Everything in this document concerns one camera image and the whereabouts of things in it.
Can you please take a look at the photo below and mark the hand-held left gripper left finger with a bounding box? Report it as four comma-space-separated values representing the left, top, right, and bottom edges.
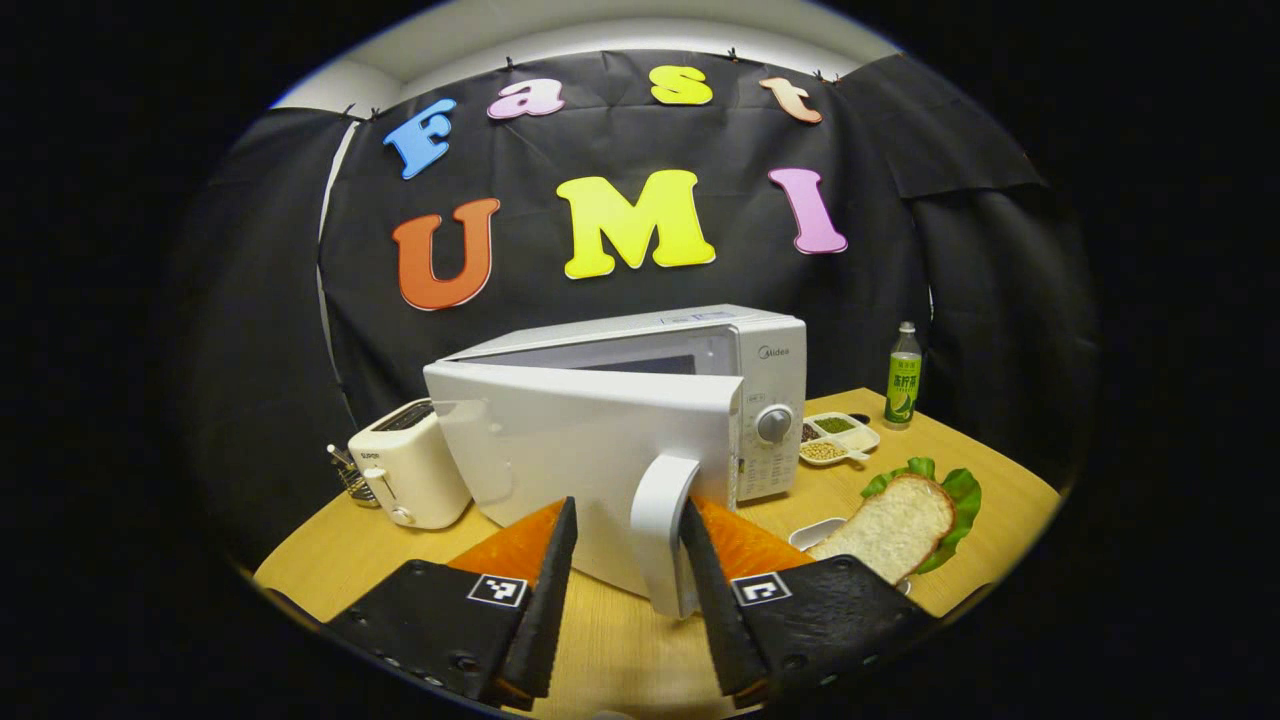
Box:
322, 496, 580, 713

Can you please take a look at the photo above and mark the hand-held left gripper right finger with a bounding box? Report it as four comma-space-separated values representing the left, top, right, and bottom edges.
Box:
679, 495, 943, 709

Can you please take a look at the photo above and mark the white microwave oven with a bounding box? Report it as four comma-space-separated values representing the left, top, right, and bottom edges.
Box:
423, 304, 808, 621

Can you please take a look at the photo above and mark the bread and lettuce sandwich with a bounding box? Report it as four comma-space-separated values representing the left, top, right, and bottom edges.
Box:
805, 457, 983, 586

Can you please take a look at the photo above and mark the white plastic tray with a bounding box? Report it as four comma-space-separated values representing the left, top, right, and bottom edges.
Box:
788, 516, 913, 597

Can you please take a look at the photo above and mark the divided white grain dish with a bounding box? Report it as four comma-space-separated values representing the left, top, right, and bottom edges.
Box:
798, 411, 882, 468

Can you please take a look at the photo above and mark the cream white toaster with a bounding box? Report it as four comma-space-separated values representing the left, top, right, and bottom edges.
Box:
347, 398, 473, 530

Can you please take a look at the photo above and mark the green label drink bottle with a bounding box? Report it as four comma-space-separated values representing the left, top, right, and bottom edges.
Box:
884, 321, 923, 431

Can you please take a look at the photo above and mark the black backdrop cloth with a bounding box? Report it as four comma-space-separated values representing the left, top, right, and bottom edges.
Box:
165, 48, 1101, 571

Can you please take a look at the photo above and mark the wire utensil basket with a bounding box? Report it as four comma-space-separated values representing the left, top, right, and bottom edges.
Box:
326, 444, 381, 509

